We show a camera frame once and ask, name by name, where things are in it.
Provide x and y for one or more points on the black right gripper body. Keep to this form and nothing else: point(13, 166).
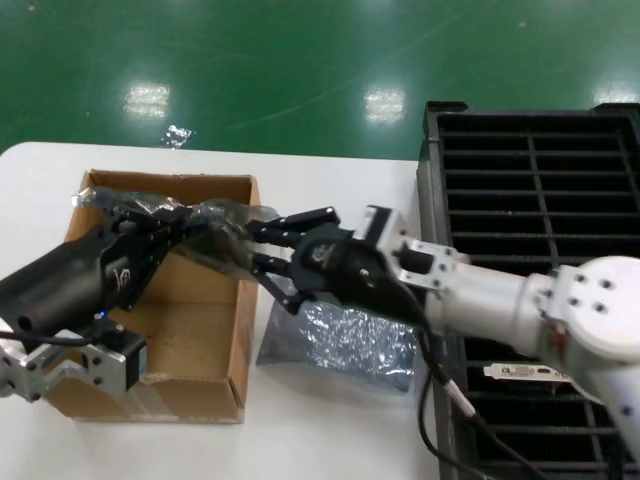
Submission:
point(350, 270)

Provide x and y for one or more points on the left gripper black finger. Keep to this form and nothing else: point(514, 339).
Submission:
point(150, 220)
point(157, 257)

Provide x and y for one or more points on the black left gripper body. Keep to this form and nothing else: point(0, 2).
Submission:
point(65, 285)

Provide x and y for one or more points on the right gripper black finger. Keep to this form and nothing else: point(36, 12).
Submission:
point(300, 225)
point(277, 277)

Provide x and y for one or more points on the grey translucent antistatic bag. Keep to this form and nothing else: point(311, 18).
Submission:
point(350, 345)
point(260, 211)

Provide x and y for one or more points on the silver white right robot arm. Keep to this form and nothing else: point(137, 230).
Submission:
point(500, 300)

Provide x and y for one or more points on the open brown cardboard box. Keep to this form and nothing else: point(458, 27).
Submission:
point(200, 330)

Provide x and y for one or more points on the black slotted plastic container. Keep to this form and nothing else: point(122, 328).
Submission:
point(431, 125)

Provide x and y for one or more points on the silver foil scrap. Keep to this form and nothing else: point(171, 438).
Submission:
point(177, 136)

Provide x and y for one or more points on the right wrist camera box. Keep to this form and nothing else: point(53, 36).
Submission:
point(382, 224)

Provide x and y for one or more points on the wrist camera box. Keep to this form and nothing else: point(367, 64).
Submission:
point(132, 362)
point(382, 224)

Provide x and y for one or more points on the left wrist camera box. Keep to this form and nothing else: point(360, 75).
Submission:
point(132, 362)

